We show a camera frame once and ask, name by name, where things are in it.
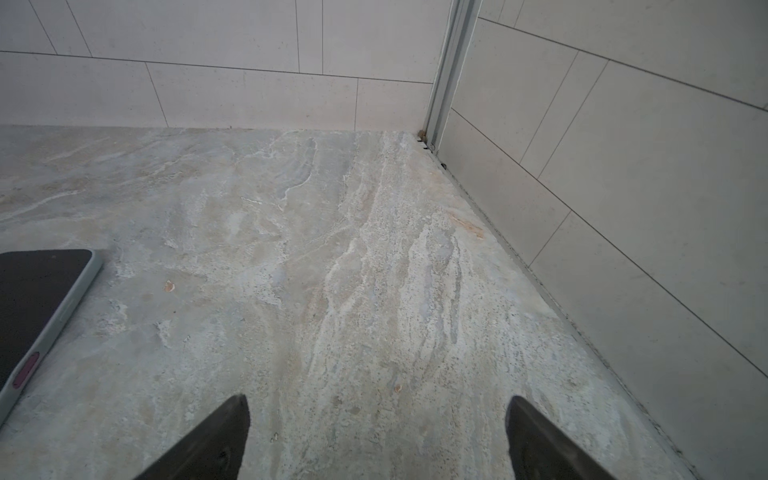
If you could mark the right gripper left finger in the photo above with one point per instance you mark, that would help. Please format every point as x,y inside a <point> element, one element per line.
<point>214,449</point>

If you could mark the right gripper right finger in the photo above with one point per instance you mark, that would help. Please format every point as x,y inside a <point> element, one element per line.
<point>538,449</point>

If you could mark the light blue phone case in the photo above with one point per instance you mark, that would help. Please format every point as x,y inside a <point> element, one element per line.
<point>9,395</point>

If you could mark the black phone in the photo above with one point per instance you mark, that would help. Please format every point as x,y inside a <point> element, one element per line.
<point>34,284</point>

